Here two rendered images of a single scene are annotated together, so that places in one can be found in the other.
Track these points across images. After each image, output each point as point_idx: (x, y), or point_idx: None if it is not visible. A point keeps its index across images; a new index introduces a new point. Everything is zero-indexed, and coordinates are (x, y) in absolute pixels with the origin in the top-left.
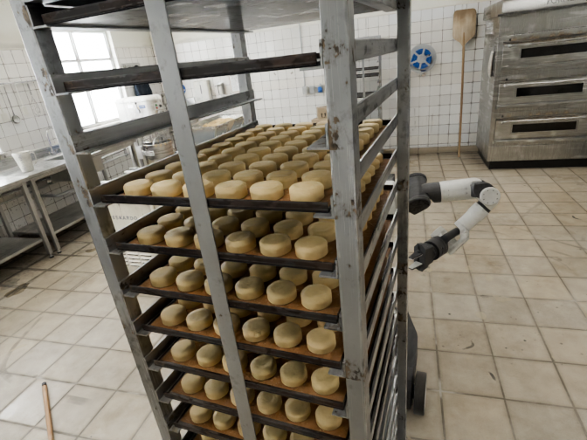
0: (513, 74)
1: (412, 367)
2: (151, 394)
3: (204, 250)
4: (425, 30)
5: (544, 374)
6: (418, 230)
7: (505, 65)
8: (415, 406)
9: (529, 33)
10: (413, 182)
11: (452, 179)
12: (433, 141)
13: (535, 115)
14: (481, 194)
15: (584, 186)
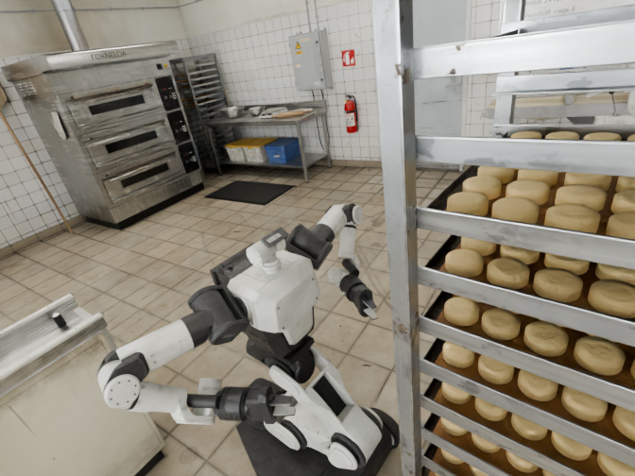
0: (94, 132)
1: None
2: None
3: None
4: None
5: (376, 333)
6: (145, 318)
7: (80, 124)
8: (399, 439)
9: (87, 90)
10: (307, 236)
11: (100, 255)
12: (26, 230)
13: (134, 166)
14: (354, 215)
15: (210, 209)
